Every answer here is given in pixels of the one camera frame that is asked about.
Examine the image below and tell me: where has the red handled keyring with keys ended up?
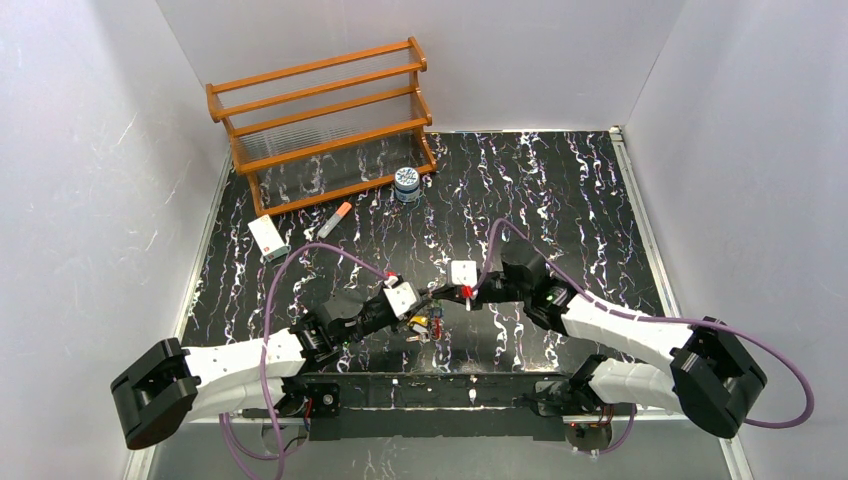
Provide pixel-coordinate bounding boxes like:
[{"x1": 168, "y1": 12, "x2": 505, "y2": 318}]
[{"x1": 406, "y1": 301, "x2": 444, "y2": 343}]

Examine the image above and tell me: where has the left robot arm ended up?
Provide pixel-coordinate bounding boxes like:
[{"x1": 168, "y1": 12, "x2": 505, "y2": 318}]
[{"x1": 110, "y1": 282, "x2": 428, "y2": 450}]

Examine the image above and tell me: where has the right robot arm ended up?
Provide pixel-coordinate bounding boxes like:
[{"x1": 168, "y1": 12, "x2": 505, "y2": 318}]
[{"x1": 429, "y1": 241, "x2": 768, "y2": 438}]

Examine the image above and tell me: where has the white card box left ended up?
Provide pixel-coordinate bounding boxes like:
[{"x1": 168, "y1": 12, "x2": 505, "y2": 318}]
[{"x1": 248, "y1": 215, "x2": 290, "y2": 262}]

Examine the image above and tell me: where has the orange capped marker pen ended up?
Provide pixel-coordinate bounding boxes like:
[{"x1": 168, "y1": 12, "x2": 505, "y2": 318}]
[{"x1": 317, "y1": 202, "x2": 352, "y2": 239}]

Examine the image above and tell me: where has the small blue patterned tin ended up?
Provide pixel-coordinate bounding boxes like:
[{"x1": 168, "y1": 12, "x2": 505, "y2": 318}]
[{"x1": 393, "y1": 167, "x2": 421, "y2": 203}]

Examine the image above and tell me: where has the orange wooden shelf rack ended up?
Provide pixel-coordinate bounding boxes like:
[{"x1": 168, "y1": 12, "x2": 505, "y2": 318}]
[{"x1": 205, "y1": 36, "x2": 438, "y2": 216}]

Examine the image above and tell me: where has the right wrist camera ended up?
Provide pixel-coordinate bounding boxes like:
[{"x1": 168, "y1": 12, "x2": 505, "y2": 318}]
[{"x1": 448, "y1": 260, "x2": 479, "y2": 311}]

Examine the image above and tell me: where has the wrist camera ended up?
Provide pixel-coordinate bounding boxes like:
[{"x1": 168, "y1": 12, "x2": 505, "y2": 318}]
[
  {"x1": 382, "y1": 273, "x2": 421, "y2": 319},
  {"x1": 448, "y1": 260, "x2": 479, "y2": 311}
]

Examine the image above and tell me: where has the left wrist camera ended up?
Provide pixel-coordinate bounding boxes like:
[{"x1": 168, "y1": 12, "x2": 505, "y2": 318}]
[{"x1": 382, "y1": 273, "x2": 421, "y2": 319}]

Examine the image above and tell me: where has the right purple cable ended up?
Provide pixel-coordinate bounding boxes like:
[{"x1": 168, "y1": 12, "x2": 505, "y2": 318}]
[{"x1": 476, "y1": 218, "x2": 816, "y2": 457}]

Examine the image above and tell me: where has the purple cable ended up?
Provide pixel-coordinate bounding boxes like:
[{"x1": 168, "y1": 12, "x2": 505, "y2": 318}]
[
  {"x1": 476, "y1": 218, "x2": 816, "y2": 457},
  {"x1": 218, "y1": 242, "x2": 399, "y2": 480}
]

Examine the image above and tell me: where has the aluminium frame rail front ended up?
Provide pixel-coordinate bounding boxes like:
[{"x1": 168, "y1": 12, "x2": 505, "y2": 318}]
[{"x1": 135, "y1": 374, "x2": 738, "y2": 425}]

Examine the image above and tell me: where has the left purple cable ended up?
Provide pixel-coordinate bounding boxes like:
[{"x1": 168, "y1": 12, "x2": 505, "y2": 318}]
[{"x1": 218, "y1": 242, "x2": 399, "y2": 480}]

